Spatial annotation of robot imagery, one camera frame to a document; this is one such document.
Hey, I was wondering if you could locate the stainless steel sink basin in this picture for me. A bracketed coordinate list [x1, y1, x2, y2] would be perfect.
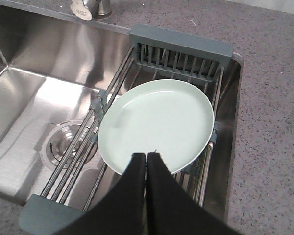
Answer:
[0, 5, 241, 220]

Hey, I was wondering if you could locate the stainless steel faucet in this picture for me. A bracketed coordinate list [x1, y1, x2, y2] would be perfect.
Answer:
[70, 0, 112, 21]

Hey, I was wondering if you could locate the round steel sink drain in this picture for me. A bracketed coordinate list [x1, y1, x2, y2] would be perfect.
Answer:
[40, 120, 98, 170]

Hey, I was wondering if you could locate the teal and steel dish rack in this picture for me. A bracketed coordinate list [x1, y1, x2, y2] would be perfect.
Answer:
[19, 24, 233, 235]

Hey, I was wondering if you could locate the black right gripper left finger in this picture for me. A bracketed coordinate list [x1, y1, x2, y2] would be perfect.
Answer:
[56, 153, 146, 235]

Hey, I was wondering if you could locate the light green round plate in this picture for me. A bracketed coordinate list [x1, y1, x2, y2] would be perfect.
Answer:
[98, 79, 215, 174]

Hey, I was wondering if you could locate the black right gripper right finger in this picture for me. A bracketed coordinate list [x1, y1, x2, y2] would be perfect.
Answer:
[146, 152, 239, 235]

